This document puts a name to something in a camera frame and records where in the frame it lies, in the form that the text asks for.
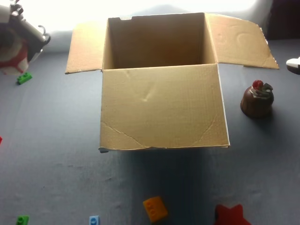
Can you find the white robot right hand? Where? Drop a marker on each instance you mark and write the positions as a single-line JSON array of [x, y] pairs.
[[294, 62]]

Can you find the brown mushroom figurine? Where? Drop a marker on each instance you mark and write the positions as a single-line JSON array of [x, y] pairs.
[[255, 105]]

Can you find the cardboard box with flaps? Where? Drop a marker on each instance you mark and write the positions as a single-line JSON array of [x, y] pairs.
[[164, 105]]

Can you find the red star block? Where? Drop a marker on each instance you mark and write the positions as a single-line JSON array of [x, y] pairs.
[[230, 215]]

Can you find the orange sloped toy brick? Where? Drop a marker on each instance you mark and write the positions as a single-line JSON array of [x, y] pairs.
[[154, 209]]

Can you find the white backdrop sheet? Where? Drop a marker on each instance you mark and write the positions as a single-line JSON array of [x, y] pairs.
[[70, 11]]

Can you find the grey table cloth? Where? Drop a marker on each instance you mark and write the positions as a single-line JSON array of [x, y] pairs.
[[58, 140]]

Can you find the small blue toy brick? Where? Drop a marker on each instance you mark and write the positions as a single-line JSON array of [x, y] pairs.
[[94, 220]]

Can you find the small green toy brick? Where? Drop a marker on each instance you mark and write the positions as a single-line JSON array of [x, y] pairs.
[[24, 78], [22, 220]]

